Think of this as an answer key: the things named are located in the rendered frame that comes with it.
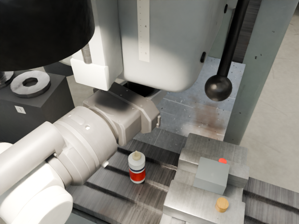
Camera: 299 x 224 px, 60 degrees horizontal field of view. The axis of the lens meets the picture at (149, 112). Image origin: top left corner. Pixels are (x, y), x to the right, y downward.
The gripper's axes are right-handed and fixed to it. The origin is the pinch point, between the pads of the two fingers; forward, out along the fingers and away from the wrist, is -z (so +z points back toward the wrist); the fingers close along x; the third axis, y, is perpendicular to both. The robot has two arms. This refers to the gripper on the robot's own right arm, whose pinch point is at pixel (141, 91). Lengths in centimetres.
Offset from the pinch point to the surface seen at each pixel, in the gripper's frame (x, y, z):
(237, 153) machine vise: -15.9, 22.9, -16.9
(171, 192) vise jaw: -9.8, 19.1, 3.3
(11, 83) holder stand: 33.7, 10.2, 7.2
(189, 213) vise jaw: -14.8, 19.1, 4.8
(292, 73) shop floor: -10, 121, -217
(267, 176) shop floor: -30, 122, -93
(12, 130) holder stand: 34.0, 22.9, 12.0
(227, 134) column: -7, 45, -41
